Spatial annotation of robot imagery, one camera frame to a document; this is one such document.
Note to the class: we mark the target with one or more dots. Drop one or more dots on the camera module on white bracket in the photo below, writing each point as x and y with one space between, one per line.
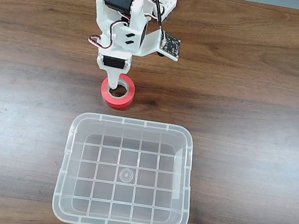
171 45

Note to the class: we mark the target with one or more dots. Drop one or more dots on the red tape roll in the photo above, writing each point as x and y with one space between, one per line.
104 94

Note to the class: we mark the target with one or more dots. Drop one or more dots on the clear plastic storage box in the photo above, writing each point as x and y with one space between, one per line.
72 162

